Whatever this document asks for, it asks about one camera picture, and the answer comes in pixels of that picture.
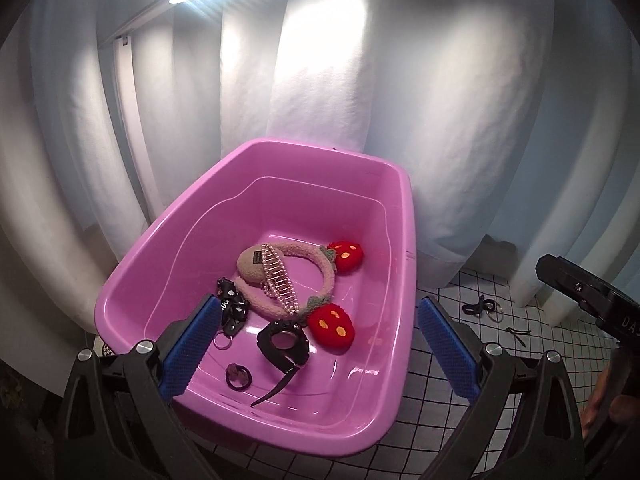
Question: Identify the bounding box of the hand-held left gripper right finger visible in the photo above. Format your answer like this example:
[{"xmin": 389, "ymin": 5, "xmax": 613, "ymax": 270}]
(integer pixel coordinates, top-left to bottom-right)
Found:
[{"xmin": 417, "ymin": 296, "xmax": 583, "ymax": 480}]

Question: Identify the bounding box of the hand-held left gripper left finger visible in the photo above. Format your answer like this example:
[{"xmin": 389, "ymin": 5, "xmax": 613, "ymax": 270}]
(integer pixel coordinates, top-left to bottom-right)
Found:
[{"xmin": 55, "ymin": 294, "xmax": 224, "ymax": 480}]

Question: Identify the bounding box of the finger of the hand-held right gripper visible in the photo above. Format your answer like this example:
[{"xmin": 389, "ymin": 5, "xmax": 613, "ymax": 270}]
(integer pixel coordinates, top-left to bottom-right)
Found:
[{"xmin": 536, "ymin": 255, "xmax": 608, "ymax": 311}]

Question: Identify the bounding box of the small dark ring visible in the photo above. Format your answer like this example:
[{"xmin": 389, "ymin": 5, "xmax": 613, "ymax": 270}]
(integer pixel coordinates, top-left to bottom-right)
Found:
[{"xmin": 225, "ymin": 362, "xmax": 249, "ymax": 391}]

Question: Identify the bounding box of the black polka dot bow keychain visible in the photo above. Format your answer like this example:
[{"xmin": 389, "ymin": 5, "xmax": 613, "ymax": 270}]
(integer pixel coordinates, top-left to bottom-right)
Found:
[{"xmin": 215, "ymin": 277, "xmax": 249, "ymax": 351}]

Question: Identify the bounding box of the beige plush hair clip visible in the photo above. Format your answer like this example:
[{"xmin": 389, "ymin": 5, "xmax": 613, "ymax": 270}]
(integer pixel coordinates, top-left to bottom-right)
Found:
[{"xmin": 236, "ymin": 246, "xmax": 273, "ymax": 286}]

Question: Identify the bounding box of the pearl hair claw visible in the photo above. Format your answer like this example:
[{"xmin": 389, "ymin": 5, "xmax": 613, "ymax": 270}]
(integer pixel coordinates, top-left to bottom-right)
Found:
[{"xmin": 260, "ymin": 243, "xmax": 301, "ymax": 316}]

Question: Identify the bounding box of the black wrist watch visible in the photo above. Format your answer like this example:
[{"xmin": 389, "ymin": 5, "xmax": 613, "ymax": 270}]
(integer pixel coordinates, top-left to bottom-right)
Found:
[{"xmin": 250, "ymin": 320, "xmax": 310, "ymax": 408}]

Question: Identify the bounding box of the pink fluffy strawberry headband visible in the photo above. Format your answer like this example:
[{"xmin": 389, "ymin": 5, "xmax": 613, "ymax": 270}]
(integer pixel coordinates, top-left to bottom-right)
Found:
[{"xmin": 235, "ymin": 240, "xmax": 363, "ymax": 356}]

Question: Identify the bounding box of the pink plastic tub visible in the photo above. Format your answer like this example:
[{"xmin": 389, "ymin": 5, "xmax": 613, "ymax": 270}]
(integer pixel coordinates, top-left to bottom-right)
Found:
[{"xmin": 95, "ymin": 137, "xmax": 417, "ymax": 458}]

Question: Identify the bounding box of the person's right hand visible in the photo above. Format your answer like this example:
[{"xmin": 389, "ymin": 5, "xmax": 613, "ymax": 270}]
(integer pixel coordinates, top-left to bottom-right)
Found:
[{"xmin": 582, "ymin": 360, "xmax": 635, "ymax": 436}]

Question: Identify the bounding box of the black checked white tablecloth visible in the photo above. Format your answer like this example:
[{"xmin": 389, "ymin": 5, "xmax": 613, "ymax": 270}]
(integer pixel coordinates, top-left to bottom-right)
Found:
[{"xmin": 245, "ymin": 267, "xmax": 640, "ymax": 480}]

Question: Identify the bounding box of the white curtain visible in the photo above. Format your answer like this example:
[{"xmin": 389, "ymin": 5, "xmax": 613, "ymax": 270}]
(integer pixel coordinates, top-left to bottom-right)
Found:
[{"xmin": 0, "ymin": 0, "xmax": 640, "ymax": 396}]

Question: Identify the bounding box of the black knotted hair tie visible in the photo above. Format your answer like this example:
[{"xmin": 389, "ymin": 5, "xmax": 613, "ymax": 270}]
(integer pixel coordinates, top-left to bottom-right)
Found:
[{"xmin": 461, "ymin": 296, "xmax": 496, "ymax": 317}]

